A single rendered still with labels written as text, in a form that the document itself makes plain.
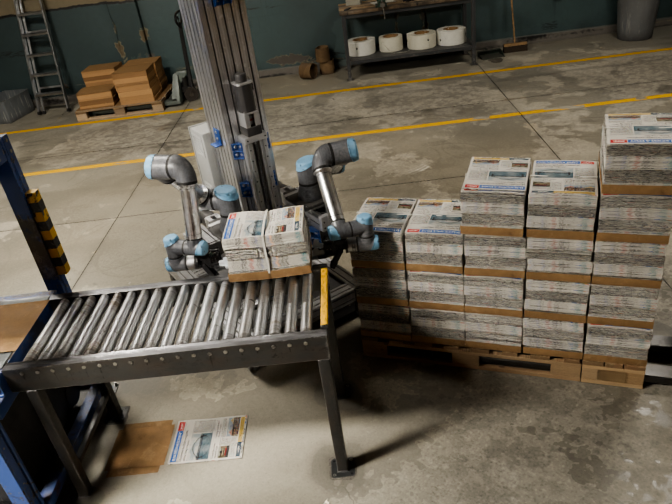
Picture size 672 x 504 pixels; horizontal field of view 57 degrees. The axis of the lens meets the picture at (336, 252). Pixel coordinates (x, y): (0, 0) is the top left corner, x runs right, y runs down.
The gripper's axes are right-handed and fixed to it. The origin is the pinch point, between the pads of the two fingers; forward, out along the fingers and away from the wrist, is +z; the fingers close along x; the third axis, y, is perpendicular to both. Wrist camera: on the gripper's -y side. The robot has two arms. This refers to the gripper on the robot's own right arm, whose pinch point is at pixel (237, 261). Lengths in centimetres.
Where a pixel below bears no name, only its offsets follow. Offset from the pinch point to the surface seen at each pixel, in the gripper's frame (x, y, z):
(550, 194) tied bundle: -20, 25, 146
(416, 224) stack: 10, 4, 90
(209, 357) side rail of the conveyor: -67, -9, -3
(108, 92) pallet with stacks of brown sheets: 559, -4, -258
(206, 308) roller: -39.1, -2.3, -8.7
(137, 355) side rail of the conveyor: -67, -4, -32
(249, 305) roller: -40.3, -2.4, 10.7
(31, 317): -32, -2, -92
